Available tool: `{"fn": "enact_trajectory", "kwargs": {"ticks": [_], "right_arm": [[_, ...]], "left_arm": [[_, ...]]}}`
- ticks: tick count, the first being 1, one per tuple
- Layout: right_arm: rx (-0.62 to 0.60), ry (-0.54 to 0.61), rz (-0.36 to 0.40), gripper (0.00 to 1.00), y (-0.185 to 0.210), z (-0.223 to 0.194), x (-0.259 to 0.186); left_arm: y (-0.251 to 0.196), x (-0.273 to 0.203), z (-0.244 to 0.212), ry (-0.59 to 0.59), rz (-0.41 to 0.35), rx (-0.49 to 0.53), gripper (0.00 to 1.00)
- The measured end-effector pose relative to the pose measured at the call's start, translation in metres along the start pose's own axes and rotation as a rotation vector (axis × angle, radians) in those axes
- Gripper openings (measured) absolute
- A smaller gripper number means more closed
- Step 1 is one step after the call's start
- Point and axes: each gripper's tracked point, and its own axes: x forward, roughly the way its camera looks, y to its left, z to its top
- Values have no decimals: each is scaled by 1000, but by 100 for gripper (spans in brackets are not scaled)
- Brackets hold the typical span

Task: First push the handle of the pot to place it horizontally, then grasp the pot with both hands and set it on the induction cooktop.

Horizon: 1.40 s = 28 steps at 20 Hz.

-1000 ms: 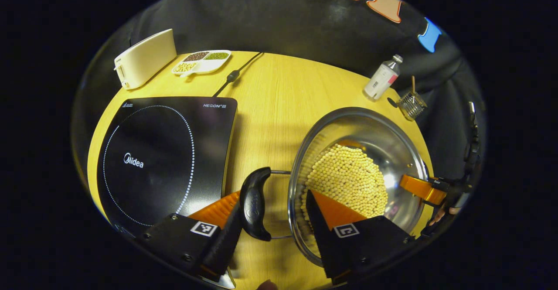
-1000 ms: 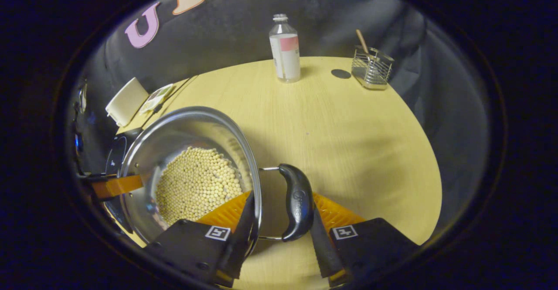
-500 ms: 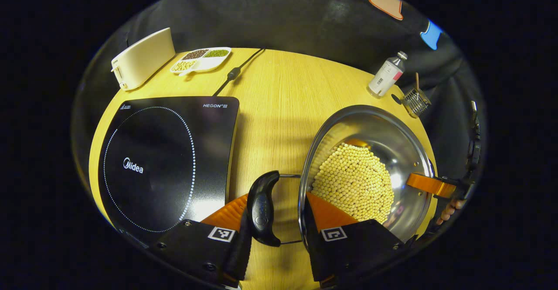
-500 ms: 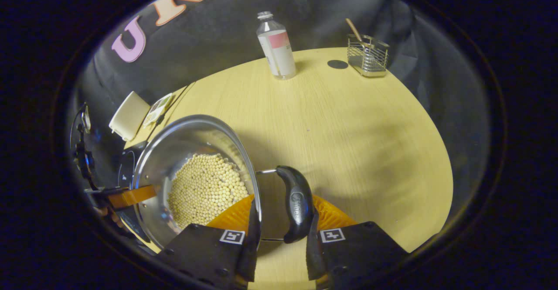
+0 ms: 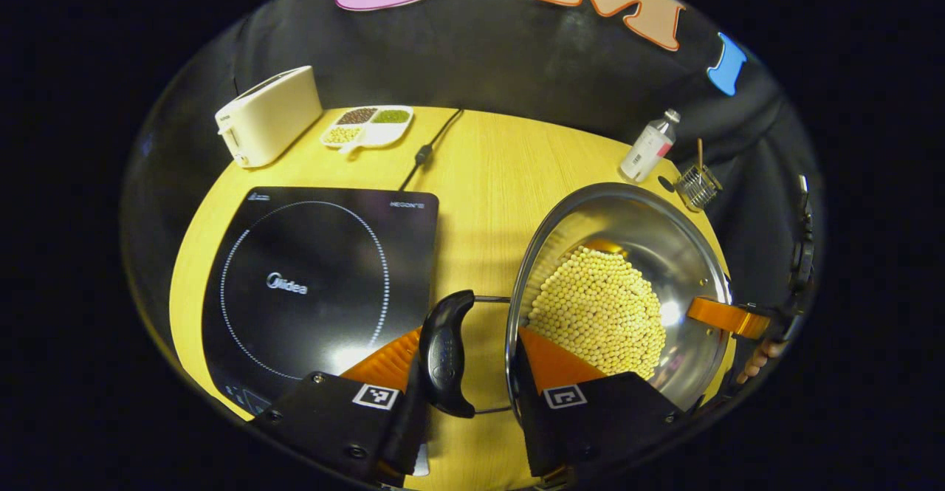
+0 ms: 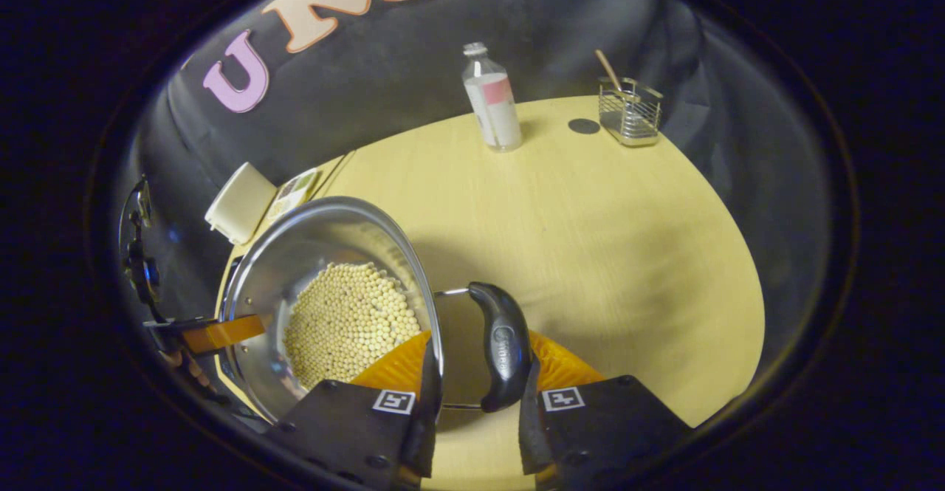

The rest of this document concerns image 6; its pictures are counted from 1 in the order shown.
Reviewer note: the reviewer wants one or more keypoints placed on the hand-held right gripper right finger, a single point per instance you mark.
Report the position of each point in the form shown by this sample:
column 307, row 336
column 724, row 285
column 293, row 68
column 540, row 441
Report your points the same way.
column 528, row 432

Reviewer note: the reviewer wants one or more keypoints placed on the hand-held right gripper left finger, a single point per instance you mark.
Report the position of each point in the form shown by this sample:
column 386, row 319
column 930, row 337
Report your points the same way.
column 424, row 417

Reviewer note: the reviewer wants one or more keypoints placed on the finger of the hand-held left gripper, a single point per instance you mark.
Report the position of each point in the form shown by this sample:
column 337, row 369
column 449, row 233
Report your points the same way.
column 221, row 333

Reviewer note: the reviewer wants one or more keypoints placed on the black induction cooktop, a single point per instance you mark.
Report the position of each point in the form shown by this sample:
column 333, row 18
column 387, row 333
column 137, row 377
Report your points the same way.
column 244, row 406

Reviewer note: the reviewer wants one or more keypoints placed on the stainless steel pot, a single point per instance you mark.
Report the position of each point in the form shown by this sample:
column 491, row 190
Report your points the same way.
column 295, row 255

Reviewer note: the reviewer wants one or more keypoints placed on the white boxy kitchen appliance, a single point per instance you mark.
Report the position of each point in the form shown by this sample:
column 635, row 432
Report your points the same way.
column 240, row 203

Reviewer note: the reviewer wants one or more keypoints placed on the pile of yellow soybeans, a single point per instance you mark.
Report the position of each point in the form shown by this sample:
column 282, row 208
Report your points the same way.
column 347, row 321

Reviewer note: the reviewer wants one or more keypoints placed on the white sectioned grain dish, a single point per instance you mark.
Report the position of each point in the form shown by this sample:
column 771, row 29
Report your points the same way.
column 293, row 194

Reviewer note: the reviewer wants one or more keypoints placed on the clear bottle with pink label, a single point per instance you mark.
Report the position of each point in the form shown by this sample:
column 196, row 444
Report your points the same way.
column 493, row 107

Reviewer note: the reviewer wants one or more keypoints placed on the wooden stick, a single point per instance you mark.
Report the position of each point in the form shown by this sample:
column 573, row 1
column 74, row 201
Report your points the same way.
column 609, row 70

